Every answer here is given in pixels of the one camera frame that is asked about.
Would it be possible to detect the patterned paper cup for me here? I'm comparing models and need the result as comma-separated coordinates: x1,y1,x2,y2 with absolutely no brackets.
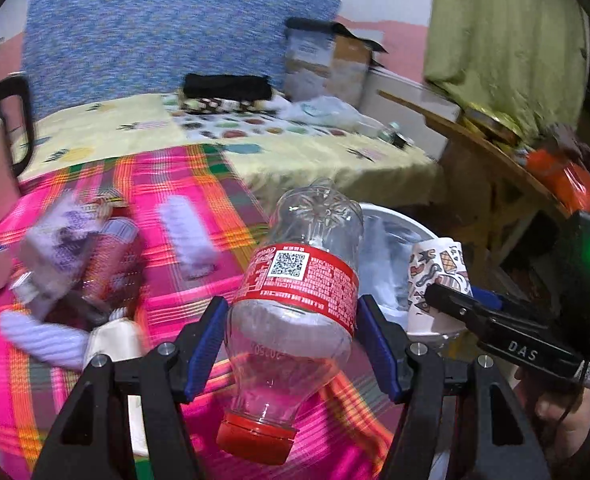
407,237,472,337

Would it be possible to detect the clear bottle red label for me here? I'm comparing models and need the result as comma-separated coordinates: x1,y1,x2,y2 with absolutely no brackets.
217,179,363,465

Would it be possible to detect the white foam net sleeve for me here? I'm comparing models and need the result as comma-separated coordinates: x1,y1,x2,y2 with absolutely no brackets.
158,195,219,280
0,310,90,372

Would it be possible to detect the cream paper bag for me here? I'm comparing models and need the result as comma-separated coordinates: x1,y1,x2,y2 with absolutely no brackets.
83,318,149,457

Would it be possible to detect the white round trash bin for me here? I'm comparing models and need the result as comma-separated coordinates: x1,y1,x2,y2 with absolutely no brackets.
359,203,472,342

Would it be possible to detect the red drink can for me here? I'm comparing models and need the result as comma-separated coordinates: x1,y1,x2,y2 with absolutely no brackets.
81,217,144,318

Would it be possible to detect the purple grape drink carton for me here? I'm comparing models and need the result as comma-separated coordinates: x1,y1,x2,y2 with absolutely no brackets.
10,191,101,321

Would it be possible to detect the right hand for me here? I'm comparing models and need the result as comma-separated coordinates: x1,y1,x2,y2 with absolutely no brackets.
513,368,590,465

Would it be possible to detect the wooden round table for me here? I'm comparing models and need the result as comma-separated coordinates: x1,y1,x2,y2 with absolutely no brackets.
377,90,570,285

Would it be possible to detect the plaid pink green tablecloth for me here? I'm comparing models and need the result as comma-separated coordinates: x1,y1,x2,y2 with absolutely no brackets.
0,143,396,480

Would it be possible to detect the orange plastic bag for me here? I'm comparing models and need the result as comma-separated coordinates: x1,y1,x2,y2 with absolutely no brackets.
525,150,590,214

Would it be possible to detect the metal pan on table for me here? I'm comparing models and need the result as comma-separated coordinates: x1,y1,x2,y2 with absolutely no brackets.
463,103,522,146

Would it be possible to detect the small bottle on bed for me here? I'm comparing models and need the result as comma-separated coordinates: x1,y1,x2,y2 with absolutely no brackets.
377,122,414,150

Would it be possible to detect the yellow pineapple bed sheet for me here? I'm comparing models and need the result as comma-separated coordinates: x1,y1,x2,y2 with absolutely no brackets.
22,93,444,211

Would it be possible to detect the polka dot brown cloth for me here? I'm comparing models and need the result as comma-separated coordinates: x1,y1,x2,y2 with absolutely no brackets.
177,92,281,115

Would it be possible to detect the white plastic bag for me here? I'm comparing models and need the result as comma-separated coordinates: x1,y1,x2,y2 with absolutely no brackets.
278,96,365,130

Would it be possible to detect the black folded cloth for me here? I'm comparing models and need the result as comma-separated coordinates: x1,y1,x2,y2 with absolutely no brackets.
182,74,272,102

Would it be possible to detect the green curtain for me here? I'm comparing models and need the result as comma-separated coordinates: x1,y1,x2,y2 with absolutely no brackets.
423,0,590,140

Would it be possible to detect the open cardboard box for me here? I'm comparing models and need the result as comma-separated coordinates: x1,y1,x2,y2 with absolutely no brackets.
284,18,386,107

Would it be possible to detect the blue floral mattress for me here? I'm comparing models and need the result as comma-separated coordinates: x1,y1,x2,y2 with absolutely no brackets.
22,0,341,119

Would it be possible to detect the black steel electric kettle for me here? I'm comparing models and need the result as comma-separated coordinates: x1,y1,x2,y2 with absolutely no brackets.
0,72,36,178

